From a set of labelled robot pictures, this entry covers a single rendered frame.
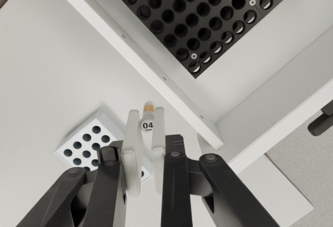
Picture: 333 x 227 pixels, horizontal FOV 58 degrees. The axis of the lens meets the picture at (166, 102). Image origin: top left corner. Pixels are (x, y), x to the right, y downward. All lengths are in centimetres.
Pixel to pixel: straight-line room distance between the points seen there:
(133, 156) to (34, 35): 33
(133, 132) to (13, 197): 41
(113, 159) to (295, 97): 21
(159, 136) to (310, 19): 27
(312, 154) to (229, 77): 118
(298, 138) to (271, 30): 111
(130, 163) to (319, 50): 27
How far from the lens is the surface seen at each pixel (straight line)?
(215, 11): 30
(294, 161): 151
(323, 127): 35
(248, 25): 31
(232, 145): 33
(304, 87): 33
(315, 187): 163
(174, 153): 16
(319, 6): 40
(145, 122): 23
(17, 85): 49
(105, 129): 44
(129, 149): 17
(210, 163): 16
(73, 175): 16
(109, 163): 16
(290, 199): 59
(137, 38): 36
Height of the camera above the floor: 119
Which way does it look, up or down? 72 degrees down
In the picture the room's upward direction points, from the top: 174 degrees clockwise
